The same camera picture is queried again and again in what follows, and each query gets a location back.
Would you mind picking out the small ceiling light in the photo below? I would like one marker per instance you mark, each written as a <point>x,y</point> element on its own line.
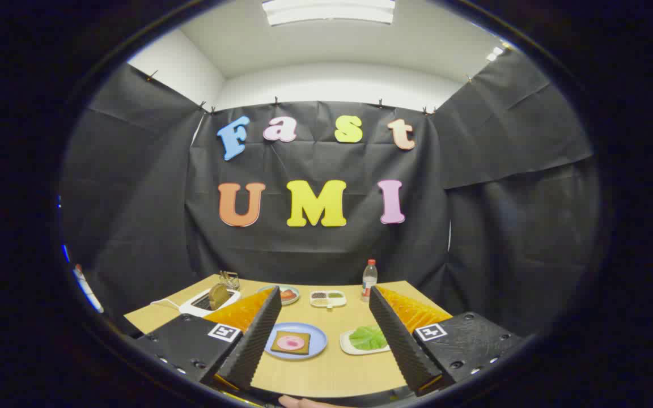
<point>495,54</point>

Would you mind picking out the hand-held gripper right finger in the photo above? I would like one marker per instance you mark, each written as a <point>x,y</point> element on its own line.
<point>397,340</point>

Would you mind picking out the clear plastic water bottle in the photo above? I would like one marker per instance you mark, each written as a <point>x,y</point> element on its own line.
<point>369,280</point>

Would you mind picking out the red tomato slice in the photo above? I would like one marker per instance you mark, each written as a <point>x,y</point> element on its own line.
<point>288,294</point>

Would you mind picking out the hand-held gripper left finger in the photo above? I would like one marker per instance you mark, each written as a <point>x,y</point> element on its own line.
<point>258,334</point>

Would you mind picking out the square toast slice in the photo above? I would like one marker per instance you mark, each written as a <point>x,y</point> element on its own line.
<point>278,347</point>

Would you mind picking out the green lettuce leaf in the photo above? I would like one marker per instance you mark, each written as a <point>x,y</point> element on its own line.
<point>367,338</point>

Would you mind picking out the pink ham slice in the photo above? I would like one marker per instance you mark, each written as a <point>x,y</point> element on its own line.
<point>291,342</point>

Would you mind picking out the brown bread slice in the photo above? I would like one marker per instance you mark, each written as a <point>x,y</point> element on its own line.
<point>218,296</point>

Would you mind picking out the white divided dish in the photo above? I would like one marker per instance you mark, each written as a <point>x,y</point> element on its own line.
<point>328,303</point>

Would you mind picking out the black backdrop cloth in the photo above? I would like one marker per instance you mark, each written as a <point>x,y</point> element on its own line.
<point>315,249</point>

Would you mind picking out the white toaster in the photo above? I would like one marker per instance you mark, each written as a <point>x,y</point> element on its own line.
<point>193,309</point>

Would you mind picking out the long ceiling light panel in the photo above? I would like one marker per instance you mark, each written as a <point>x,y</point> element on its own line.
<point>329,11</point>

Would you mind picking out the pale green plate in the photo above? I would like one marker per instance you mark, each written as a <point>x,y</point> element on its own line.
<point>289,300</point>

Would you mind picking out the blue plate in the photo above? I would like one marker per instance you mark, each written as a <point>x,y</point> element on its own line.
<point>318,340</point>

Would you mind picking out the white square plate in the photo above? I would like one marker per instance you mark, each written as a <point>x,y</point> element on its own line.
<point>346,344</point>

